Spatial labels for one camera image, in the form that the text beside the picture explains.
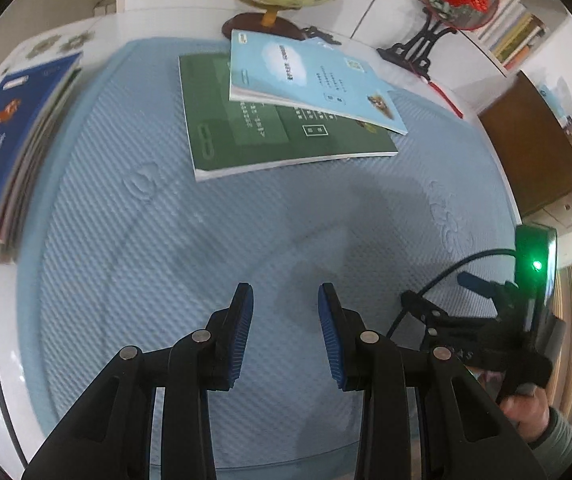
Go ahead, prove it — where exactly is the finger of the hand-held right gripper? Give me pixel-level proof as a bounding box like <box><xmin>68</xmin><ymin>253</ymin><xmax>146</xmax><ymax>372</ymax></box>
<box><xmin>400</xmin><ymin>290</ymin><xmax>498</xmax><ymax>362</ymax></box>
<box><xmin>457</xmin><ymin>271</ymin><xmax>519</xmax><ymax>306</ymax></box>

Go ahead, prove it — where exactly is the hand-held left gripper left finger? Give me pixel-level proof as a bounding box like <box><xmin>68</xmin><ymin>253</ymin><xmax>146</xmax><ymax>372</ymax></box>
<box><xmin>21</xmin><ymin>282</ymin><xmax>255</xmax><ymax>480</ymax></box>

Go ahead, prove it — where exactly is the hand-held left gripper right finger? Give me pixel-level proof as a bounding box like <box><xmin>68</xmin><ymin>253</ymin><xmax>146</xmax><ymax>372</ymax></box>
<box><xmin>317</xmin><ymin>282</ymin><xmax>549</xmax><ymax>480</ymax></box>

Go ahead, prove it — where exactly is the light blue book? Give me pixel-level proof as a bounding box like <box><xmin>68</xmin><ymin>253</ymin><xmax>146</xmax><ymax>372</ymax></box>
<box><xmin>229</xmin><ymin>29</ymin><xmax>408</xmax><ymax>136</ymax></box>

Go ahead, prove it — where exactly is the person's right forearm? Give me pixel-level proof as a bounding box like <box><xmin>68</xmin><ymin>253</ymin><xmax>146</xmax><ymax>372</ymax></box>
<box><xmin>526</xmin><ymin>405</ymin><xmax>572</xmax><ymax>466</ymax></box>

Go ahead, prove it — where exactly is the row of shelf books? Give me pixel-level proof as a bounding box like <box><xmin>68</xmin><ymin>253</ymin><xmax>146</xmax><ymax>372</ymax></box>
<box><xmin>476</xmin><ymin>0</ymin><xmax>549</xmax><ymax>71</ymax></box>

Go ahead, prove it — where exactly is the stack of books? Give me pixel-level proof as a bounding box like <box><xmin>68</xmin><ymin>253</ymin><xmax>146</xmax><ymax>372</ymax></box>
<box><xmin>0</xmin><ymin>60</ymin><xmax>84</xmax><ymax>266</ymax></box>

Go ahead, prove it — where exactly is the person's right hand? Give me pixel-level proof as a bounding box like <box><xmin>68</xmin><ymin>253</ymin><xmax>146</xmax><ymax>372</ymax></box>
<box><xmin>498</xmin><ymin>385</ymin><xmax>552</xmax><ymax>443</ymax></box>

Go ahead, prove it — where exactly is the light blue textured mat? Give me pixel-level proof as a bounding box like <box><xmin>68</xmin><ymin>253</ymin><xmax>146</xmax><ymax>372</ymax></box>
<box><xmin>16</xmin><ymin>35</ymin><xmax>524</xmax><ymax>471</ymax></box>

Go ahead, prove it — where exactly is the brown wooden cabinet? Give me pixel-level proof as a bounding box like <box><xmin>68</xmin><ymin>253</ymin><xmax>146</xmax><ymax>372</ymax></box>
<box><xmin>477</xmin><ymin>70</ymin><xmax>572</xmax><ymax>231</ymax></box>

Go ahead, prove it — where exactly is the green book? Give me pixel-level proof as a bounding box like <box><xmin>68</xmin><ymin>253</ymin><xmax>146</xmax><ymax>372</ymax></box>
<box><xmin>178</xmin><ymin>54</ymin><xmax>399</xmax><ymax>182</ymax></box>

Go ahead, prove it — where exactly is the floral print sheet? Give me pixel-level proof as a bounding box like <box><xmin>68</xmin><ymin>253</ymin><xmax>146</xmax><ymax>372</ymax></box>
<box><xmin>8</xmin><ymin>30</ymin><xmax>97</xmax><ymax>68</ymax></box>

